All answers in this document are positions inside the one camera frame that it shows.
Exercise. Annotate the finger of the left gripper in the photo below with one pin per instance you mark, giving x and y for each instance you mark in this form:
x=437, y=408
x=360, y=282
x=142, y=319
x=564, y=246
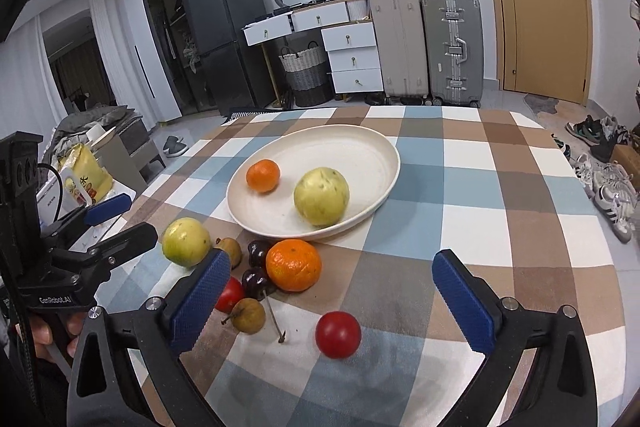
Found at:
x=110, y=249
x=107, y=209

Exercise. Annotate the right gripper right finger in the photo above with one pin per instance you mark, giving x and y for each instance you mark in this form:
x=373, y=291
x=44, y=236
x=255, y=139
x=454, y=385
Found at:
x=559, y=389

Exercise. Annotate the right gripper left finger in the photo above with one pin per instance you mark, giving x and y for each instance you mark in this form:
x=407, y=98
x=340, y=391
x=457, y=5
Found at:
x=104, y=388

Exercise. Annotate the large yellow-green passion fruit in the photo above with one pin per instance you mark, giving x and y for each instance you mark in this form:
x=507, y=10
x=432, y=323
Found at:
x=186, y=242

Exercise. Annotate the orange mandarin with stem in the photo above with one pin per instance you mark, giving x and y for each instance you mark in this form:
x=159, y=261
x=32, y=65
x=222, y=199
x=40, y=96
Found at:
x=263, y=176

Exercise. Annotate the red cherry tomato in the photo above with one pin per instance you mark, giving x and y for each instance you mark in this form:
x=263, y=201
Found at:
x=233, y=292
x=338, y=335

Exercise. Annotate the smaller yellow-green passion fruit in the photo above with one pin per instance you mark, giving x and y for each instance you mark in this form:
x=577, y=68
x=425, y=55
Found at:
x=321, y=196

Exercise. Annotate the left hand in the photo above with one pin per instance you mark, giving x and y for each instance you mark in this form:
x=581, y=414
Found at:
x=42, y=335

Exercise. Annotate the yellow snack bag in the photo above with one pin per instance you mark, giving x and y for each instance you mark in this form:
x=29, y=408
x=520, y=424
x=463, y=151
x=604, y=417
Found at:
x=83, y=177

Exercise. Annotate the brown longan with stem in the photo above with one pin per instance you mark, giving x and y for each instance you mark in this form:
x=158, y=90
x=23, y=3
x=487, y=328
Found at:
x=248, y=316

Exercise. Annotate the dark cherry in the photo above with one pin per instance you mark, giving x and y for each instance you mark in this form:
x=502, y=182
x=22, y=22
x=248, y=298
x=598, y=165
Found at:
x=257, y=251
x=258, y=285

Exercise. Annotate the checkered tablecloth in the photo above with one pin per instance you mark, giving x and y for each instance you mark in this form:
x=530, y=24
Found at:
x=490, y=185

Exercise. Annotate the black refrigerator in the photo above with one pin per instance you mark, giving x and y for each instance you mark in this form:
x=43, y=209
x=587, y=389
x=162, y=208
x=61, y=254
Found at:
x=236, y=73

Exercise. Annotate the woven laundry basket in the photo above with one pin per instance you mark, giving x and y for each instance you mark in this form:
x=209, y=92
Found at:
x=307, y=74

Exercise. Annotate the cream round plate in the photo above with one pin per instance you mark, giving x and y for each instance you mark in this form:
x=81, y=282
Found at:
x=367, y=160

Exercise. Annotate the white drawer desk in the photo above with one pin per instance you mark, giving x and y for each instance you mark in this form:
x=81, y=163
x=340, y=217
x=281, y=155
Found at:
x=348, y=37

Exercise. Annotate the silver suitcase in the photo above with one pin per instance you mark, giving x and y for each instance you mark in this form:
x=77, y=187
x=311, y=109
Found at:
x=455, y=51

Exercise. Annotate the beige suitcase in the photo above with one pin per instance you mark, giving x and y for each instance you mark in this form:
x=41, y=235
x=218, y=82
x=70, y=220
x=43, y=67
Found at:
x=399, y=32

